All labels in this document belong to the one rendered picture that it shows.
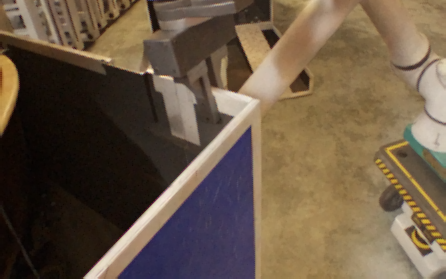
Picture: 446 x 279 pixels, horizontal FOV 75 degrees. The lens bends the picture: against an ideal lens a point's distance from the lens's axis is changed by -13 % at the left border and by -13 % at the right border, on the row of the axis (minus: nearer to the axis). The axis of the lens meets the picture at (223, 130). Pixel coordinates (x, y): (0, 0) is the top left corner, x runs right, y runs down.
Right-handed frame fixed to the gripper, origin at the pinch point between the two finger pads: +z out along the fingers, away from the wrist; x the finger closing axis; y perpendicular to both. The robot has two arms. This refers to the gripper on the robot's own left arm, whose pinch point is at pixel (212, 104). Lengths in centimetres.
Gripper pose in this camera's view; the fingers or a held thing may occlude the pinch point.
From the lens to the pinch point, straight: 49.3
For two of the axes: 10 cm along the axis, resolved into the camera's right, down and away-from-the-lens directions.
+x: -5.4, 5.8, -6.1
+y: -8.1, -1.7, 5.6
